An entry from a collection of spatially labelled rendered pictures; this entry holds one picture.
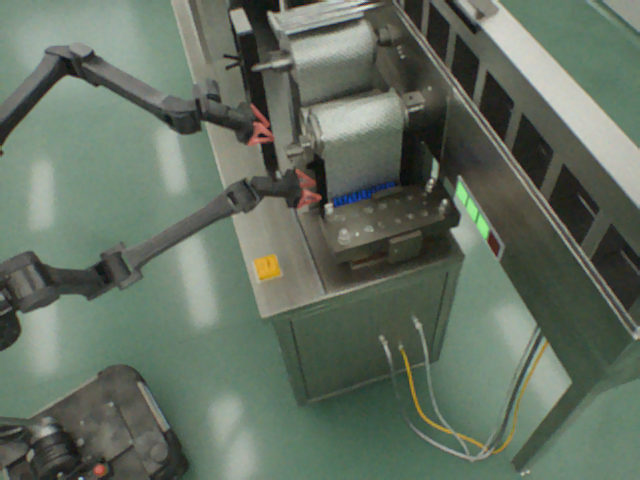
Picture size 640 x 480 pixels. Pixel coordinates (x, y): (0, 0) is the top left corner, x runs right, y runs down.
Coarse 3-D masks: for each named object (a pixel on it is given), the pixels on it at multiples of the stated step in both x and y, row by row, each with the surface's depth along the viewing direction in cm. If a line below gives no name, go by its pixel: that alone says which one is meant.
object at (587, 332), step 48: (384, 0) 169; (384, 48) 181; (432, 96) 155; (432, 144) 165; (480, 144) 135; (480, 192) 143; (528, 192) 119; (528, 240) 125; (528, 288) 132; (576, 288) 112; (576, 336) 117; (624, 336) 100; (576, 384) 122
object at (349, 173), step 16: (384, 144) 163; (400, 144) 165; (336, 160) 162; (352, 160) 164; (368, 160) 167; (384, 160) 169; (336, 176) 168; (352, 176) 170; (368, 176) 172; (384, 176) 174; (336, 192) 173; (352, 192) 176
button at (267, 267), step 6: (264, 258) 176; (270, 258) 176; (258, 264) 175; (264, 264) 175; (270, 264) 175; (276, 264) 174; (258, 270) 174; (264, 270) 173; (270, 270) 173; (276, 270) 173; (258, 276) 172; (264, 276) 173; (270, 276) 174; (276, 276) 175
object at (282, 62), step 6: (270, 54) 165; (276, 54) 165; (282, 54) 165; (288, 54) 165; (276, 60) 165; (282, 60) 165; (288, 60) 165; (276, 66) 165; (282, 66) 166; (288, 66) 167; (276, 72) 167; (282, 72) 168
